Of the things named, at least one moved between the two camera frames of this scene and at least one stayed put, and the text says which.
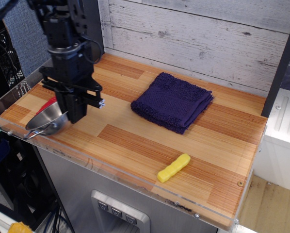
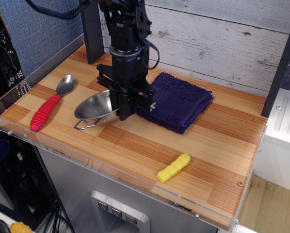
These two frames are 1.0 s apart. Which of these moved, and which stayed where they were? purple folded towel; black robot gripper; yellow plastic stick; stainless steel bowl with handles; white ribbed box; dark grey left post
Moved: stainless steel bowl with handles; black robot gripper
Stayed: yellow plastic stick; white ribbed box; dark grey left post; purple folded towel
